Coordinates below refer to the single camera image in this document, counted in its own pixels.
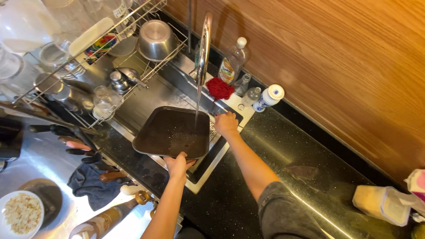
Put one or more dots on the red mesh scrubber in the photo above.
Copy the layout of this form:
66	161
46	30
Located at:
219	88

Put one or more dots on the brown glass bottle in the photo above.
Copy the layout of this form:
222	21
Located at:
106	217

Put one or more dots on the person's right hand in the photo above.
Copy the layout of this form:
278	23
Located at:
225	123

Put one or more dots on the steel mixing bowl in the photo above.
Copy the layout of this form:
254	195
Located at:
156	41

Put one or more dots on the small clear glass bottle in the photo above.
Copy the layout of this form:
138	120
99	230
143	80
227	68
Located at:
242	85
250	96

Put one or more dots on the person's left hand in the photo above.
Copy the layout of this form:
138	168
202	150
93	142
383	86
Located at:
177	165

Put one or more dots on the clear dish soap bottle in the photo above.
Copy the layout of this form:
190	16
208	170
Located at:
232	63

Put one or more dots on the white blue patterned bottle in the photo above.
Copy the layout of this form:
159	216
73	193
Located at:
268	98

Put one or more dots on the clear drinking glass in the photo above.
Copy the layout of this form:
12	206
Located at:
103	101

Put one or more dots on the stainless steel sink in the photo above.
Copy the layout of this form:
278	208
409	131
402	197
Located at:
172	109

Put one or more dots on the clear glass bowl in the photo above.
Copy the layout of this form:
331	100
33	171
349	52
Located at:
54	56

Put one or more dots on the black appliance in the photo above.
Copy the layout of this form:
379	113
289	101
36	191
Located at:
10	139

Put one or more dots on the grey rolled sleeve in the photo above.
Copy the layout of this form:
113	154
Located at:
285	212

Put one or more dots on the pink white package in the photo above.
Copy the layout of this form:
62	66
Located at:
415	182

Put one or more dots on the clear plastic food container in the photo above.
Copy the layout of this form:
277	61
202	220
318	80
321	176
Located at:
381	204

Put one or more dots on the colourful printed plate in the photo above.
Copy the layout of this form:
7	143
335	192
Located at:
99	46

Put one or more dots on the chrome sink faucet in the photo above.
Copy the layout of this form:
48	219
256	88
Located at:
203	49

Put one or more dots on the round dark wooden board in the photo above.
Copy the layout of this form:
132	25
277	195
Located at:
45	197

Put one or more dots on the white plate of sliced nuts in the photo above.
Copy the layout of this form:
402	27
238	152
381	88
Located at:
20	215

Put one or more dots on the dark grey dish cloth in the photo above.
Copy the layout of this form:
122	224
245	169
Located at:
93	186

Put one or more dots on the steel kettle with lid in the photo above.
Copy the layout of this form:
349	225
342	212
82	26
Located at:
124	79

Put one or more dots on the dark square baking tray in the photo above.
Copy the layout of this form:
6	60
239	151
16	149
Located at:
172	132

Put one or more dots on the person's right fingers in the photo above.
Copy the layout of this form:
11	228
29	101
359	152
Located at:
223	114

